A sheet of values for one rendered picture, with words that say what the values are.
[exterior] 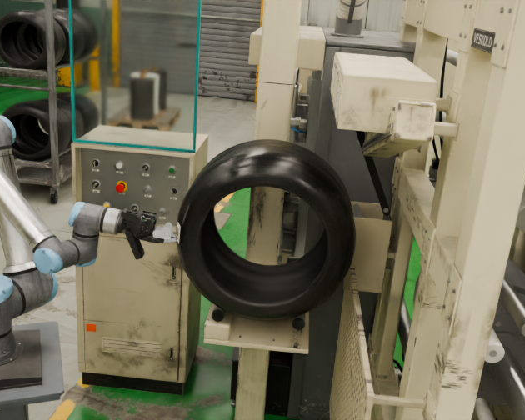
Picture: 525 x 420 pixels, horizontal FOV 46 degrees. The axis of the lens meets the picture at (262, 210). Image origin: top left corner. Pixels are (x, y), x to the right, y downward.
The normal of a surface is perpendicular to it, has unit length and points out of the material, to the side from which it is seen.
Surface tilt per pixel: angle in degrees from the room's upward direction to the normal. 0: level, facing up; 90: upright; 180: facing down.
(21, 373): 5
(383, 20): 90
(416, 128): 72
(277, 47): 90
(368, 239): 90
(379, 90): 90
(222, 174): 52
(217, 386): 0
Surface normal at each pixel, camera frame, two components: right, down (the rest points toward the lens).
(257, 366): -0.07, 0.33
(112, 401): 0.07, -0.94
